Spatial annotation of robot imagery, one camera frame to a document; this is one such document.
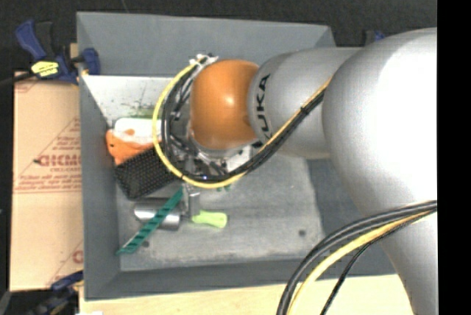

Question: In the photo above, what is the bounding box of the orange soft toy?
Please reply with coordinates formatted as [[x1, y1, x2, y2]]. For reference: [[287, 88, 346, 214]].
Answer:
[[105, 127, 157, 165]]

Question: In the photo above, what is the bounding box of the light green plastic toy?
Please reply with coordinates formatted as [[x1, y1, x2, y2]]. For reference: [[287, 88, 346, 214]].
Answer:
[[191, 209, 229, 230]]

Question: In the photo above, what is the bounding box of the white plastic object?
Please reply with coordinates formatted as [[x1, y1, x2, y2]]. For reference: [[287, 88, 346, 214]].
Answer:
[[113, 116, 163, 146]]

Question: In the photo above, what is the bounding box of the silver metal cylinder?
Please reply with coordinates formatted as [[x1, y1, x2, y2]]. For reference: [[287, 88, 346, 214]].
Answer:
[[133, 203, 182, 232]]

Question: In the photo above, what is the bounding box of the teal toothed plastic strip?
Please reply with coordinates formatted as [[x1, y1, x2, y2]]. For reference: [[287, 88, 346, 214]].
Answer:
[[115, 187, 185, 256]]

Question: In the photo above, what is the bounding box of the black perforated block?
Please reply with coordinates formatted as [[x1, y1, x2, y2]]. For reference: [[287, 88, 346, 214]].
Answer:
[[113, 147, 178, 201]]

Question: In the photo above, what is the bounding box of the brown cardboard board, red print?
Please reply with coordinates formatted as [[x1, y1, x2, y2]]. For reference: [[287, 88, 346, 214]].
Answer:
[[9, 71, 84, 292]]

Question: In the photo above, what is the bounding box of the grey metal bin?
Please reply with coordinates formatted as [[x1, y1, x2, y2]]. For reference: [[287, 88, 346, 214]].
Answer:
[[75, 11, 399, 300]]

